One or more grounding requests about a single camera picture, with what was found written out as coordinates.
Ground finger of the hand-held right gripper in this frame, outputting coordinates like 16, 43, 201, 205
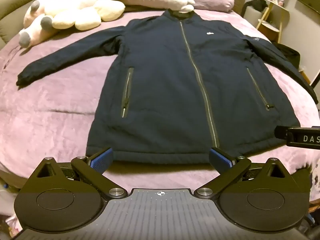
274, 126, 288, 139

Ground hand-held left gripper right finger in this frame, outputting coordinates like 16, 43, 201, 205
194, 147, 289, 202

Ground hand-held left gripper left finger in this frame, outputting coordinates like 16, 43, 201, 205
32, 147, 128, 202

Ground navy zip jacket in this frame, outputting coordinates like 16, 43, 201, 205
16, 9, 319, 165

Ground black clothes pile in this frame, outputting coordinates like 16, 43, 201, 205
272, 42, 301, 68

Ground purple bed blanket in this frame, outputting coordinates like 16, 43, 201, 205
0, 5, 320, 218

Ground white side table yellow legs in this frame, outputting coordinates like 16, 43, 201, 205
255, 0, 288, 43

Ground white round stool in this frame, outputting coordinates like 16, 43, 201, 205
246, 6, 266, 28

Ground black cloth on stool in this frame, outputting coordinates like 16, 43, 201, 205
242, 0, 268, 18

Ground pink plush with grey feet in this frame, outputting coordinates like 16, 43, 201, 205
19, 0, 58, 48

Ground cream plush toy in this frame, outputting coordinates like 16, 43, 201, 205
44, 0, 128, 31

